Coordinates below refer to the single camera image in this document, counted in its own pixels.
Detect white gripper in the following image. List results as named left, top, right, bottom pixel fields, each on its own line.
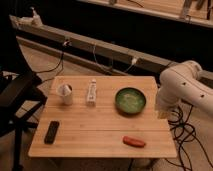
left=156, top=87, right=180, bottom=119

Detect red pepper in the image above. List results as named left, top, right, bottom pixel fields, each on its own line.
left=123, top=136, right=146, bottom=148

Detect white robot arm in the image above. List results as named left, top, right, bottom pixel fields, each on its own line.
left=156, top=60, right=213, bottom=117

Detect green ceramic bowl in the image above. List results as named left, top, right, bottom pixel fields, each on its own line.
left=115, top=87, right=146, bottom=115

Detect white tube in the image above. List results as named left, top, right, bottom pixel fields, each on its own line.
left=86, top=79, right=97, bottom=105

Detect white cup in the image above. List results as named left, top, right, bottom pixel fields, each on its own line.
left=56, top=84, right=73, bottom=105

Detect black remote control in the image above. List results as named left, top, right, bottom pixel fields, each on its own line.
left=44, top=121, right=60, bottom=144

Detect black chair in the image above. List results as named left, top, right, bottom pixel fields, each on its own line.
left=0, top=70, right=48, bottom=171

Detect black floor cables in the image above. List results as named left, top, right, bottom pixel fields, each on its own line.
left=164, top=104, right=213, bottom=171

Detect metal rail beam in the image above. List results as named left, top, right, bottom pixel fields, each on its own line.
left=10, top=15, right=213, bottom=82

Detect white bottle on rail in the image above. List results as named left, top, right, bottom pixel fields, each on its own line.
left=19, top=7, right=43, bottom=27

